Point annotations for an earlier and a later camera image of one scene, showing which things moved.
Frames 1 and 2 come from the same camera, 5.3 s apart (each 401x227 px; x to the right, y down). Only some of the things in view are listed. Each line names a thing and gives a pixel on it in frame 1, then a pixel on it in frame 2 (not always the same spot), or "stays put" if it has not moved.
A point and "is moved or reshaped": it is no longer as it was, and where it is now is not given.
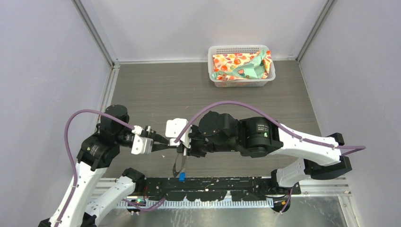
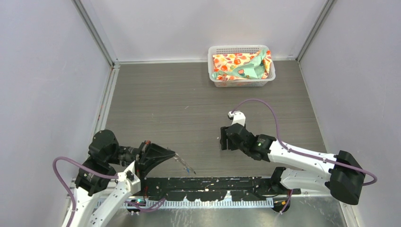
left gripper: x=150 y=132 → x=154 y=153
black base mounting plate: x=213 y=189 stays put
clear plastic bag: x=178 y=163 is moved or reshaped
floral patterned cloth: x=248 y=65 stays put
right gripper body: x=199 y=145 → x=232 y=145
